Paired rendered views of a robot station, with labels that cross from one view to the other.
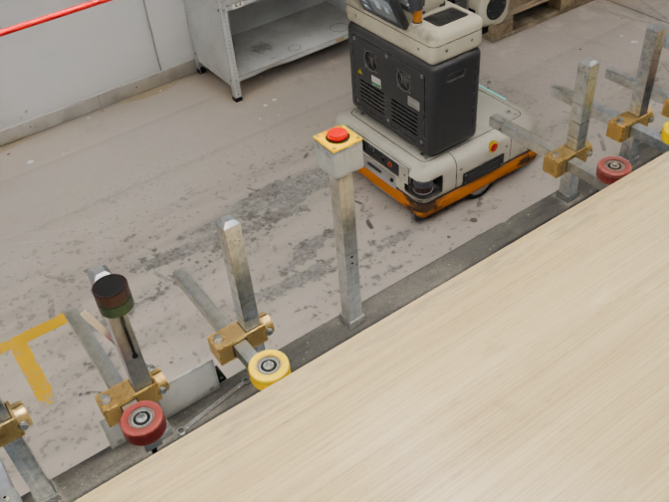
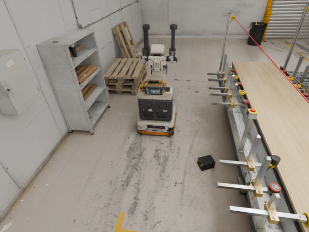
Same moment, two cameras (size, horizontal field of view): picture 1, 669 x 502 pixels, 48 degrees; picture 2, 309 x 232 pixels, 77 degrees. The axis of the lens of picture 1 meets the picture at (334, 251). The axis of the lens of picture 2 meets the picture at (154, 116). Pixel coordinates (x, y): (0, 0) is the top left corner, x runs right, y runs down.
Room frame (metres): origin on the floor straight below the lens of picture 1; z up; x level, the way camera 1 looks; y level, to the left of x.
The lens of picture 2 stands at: (0.94, 1.61, 2.24)
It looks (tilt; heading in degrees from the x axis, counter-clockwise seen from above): 36 degrees down; 313
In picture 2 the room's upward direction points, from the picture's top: 3 degrees counter-clockwise
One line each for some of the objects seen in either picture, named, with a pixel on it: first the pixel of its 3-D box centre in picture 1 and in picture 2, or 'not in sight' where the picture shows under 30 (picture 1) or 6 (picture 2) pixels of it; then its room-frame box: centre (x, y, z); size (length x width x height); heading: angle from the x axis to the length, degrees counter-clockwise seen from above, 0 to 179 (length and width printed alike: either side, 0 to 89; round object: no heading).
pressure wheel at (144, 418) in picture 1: (147, 433); (272, 190); (0.86, 0.38, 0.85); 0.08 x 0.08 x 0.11
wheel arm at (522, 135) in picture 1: (550, 152); (228, 104); (1.65, -0.60, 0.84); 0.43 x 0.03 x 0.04; 32
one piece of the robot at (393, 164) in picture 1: (377, 153); (156, 126); (2.61, -0.22, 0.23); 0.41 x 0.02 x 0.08; 31
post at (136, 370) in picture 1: (132, 361); (259, 178); (0.98, 0.41, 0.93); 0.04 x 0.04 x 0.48; 32
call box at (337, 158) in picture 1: (338, 152); (251, 114); (1.25, -0.03, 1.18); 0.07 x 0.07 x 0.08; 32
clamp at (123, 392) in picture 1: (133, 395); (257, 187); (0.96, 0.42, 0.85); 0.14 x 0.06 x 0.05; 122
